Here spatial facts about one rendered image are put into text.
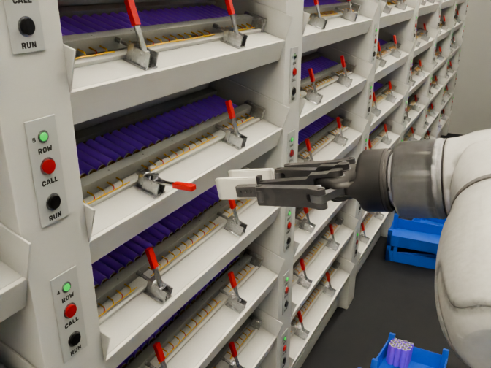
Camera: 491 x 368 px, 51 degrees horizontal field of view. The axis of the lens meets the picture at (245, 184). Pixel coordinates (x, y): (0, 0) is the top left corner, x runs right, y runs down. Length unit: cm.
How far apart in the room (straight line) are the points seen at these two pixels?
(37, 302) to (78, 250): 8
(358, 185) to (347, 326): 151
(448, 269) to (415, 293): 190
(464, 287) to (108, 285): 58
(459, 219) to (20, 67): 44
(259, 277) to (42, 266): 73
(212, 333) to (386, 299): 127
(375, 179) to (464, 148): 10
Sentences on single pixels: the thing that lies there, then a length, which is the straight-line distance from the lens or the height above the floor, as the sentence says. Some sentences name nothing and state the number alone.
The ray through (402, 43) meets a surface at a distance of 248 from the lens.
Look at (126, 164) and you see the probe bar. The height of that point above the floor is 98.
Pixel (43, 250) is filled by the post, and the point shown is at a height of 95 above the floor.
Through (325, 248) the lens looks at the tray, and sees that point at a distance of 181.
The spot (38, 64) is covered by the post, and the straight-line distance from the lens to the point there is 59.
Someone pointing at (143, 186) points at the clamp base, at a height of 95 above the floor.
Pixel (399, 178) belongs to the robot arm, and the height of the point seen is 104.
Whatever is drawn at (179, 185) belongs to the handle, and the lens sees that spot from 75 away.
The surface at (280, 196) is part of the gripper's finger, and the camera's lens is 62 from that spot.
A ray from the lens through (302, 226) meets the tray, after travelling 151.
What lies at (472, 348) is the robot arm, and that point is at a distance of 42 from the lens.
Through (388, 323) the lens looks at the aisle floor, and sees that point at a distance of 213.
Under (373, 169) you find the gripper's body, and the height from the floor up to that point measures 104.
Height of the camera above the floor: 124
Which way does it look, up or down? 22 degrees down
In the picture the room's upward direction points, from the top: straight up
